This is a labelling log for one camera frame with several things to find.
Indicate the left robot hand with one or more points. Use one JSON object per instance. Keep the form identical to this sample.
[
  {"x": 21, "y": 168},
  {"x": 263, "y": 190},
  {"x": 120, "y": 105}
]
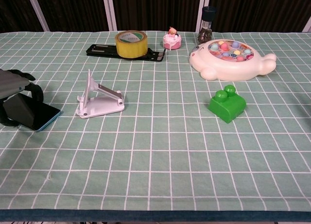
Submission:
[{"x": 12, "y": 84}]

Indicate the black smartphone blue case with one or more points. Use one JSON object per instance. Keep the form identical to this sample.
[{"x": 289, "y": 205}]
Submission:
[{"x": 36, "y": 114}]

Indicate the white folding phone stand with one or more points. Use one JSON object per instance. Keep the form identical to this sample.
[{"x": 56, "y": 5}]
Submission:
[{"x": 102, "y": 108}]

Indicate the black flat folding holder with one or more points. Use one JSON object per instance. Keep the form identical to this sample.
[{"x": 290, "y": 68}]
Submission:
[{"x": 102, "y": 50}]

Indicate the yellow packing tape roll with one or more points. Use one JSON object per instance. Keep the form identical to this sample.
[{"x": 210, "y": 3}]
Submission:
[{"x": 131, "y": 50}]

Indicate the green checked tablecloth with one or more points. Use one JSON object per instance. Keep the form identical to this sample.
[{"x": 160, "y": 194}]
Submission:
[{"x": 155, "y": 160}]

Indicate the pink toy cake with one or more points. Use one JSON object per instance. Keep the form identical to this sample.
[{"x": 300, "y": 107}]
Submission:
[{"x": 172, "y": 43}]

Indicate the black-capped spice grinder bottle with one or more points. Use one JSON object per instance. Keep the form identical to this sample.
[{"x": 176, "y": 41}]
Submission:
[{"x": 208, "y": 17}]

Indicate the green toy building block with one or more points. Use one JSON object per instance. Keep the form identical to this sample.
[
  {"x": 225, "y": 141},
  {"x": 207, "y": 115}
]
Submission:
[{"x": 226, "y": 109}]

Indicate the white whale fishing game toy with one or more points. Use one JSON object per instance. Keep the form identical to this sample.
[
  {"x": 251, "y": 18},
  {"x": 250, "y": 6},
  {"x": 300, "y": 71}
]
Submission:
[{"x": 230, "y": 68}]

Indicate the white metal frame post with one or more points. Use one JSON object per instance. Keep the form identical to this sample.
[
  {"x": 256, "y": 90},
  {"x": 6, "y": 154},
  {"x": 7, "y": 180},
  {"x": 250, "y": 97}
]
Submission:
[
  {"x": 202, "y": 3},
  {"x": 37, "y": 10},
  {"x": 308, "y": 28},
  {"x": 109, "y": 10}
]

